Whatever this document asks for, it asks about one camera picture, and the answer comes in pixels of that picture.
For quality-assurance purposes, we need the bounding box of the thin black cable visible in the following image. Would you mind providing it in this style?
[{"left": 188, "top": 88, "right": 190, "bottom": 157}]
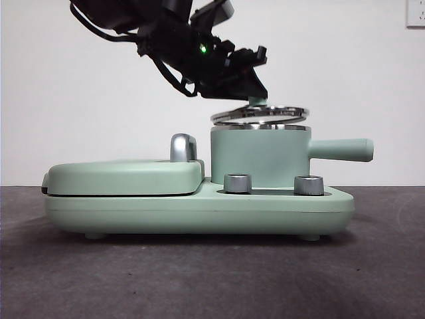
[{"left": 154, "top": 58, "right": 197, "bottom": 99}]

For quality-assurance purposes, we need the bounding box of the mint green breakfast machine base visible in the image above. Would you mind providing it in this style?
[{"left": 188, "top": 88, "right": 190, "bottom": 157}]
[{"left": 44, "top": 177, "right": 355, "bottom": 241}]

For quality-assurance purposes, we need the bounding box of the mint green griddle cover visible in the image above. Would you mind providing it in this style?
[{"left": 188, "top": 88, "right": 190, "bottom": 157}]
[{"left": 42, "top": 158, "right": 207, "bottom": 197}]

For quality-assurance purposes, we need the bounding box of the mint green pot with handle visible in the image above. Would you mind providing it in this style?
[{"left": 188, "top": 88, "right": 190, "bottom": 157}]
[{"left": 209, "top": 123, "right": 375, "bottom": 185}]

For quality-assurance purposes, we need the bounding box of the silver cover handle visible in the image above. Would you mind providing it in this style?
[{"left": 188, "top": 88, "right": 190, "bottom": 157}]
[{"left": 170, "top": 133, "right": 200, "bottom": 163}]

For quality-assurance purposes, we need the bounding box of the silver control knob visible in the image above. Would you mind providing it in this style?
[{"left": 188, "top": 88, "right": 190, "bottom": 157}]
[
  {"left": 224, "top": 173, "right": 253, "bottom": 194},
  {"left": 294, "top": 175, "right": 325, "bottom": 196}
]

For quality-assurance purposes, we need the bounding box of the glass lid with green knob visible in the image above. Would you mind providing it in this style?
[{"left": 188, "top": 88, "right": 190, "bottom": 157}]
[{"left": 209, "top": 96, "right": 311, "bottom": 128}]

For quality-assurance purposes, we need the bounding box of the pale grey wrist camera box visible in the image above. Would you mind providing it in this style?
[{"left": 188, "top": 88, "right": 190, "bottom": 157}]
[{"left": 189, "top": 0, "right": 235, "bottom": 28}]

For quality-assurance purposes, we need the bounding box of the white wall socket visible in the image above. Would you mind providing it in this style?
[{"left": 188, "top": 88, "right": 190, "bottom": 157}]
[{"left": 406, "top": 0, "right": 425, "bottom": 28}]

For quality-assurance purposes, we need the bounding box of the thick black cable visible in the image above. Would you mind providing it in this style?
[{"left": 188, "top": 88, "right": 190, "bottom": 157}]
[{"left": 68, "top": 3, "right": 142, "bottom": 43}]

